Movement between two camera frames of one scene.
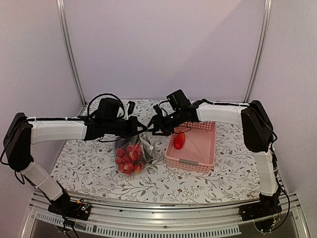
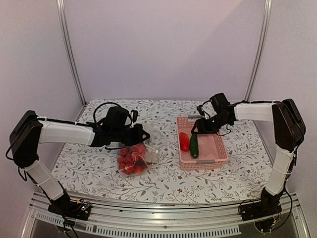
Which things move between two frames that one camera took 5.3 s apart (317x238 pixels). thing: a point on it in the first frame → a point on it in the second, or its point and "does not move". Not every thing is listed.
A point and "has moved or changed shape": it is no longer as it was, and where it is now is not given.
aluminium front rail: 185,220 does not move
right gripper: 156,119 → 203,128
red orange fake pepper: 179,140 → 184,141
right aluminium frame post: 266,23 does not move
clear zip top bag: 133,152 has moved or changed shape
